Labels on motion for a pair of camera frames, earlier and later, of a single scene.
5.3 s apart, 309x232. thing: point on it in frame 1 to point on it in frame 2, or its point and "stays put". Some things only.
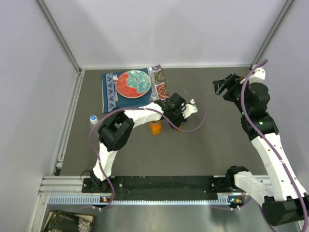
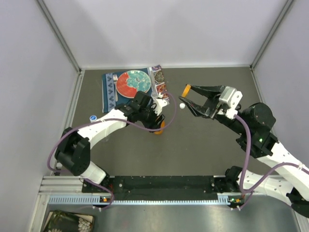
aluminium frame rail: (64, 184) stays put
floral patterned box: (60, 221) stays put
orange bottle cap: (178, 131) to (186, 90)
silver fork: (115, 79) stays put
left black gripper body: (177, 117) to (148, 116)
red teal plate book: (159, 80) stays put
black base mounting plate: (160, 188) stays put
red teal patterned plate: (133, 83) stays put
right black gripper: (231, 83) to (209, 108)
